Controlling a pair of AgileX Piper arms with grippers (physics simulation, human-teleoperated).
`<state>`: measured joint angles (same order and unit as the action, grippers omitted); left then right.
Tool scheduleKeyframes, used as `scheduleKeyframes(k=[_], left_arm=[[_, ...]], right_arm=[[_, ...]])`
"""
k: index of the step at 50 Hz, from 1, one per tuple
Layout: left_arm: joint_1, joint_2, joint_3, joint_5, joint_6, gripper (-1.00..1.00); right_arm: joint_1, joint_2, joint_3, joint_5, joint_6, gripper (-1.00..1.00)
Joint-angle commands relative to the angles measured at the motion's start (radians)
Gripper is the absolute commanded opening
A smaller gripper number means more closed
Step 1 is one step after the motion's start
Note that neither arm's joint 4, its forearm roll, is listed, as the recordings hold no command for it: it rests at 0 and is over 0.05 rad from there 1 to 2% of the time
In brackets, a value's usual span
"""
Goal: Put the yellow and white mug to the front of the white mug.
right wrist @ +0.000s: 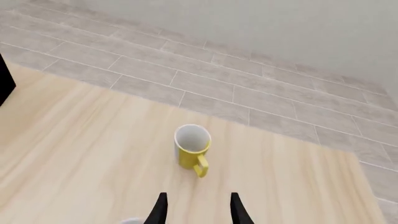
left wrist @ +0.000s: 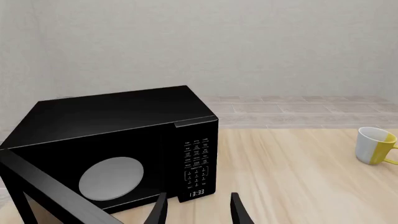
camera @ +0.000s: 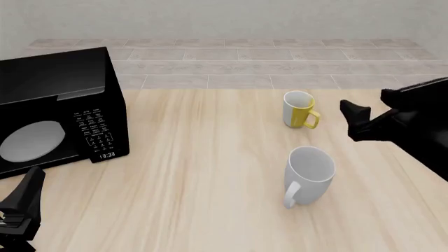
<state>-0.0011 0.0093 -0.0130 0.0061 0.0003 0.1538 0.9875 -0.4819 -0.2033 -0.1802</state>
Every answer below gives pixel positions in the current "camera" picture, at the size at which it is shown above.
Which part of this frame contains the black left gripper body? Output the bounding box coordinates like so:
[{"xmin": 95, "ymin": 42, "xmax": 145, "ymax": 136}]
[{"xmin": 0, "ymin": 206, "xmax": 43, "ymax": 252}]

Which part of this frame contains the grey round turntable plate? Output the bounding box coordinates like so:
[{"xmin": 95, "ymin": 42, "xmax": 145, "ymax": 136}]
[{"xmin": 0, "ymin": 120, "xmax": 66, "ymax": 163}]

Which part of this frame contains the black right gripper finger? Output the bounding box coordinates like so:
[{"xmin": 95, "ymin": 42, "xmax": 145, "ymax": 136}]
[
  {"xmin": 379, "ymin": 87, "xmax": 403, "ymax": 110},
  {"xmin": 339, "ymin": 99, "xmax": 372, "ymax": 143}
]

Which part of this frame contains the black microwave oven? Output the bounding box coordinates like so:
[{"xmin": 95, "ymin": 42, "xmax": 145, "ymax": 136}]
[{"xmin": 0, "ymin": 46, "xmax": 131, "ymax": 181}]

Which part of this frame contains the yellow and white mug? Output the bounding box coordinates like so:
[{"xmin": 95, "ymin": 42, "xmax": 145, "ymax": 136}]
[{"xmin": 282, "ymin": 90, "xmax": 322, "ymax": 130}]

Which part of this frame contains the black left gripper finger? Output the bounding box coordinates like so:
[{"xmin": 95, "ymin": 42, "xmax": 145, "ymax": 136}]
[{"xmin": 0, "ymin": 165, "xmax": 47, "ymax": 214}]

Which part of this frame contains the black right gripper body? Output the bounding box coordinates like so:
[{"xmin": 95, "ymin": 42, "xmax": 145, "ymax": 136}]
[{"xmin": 355, "ymin": 107, "xmax": 437, "ymax": 145}]

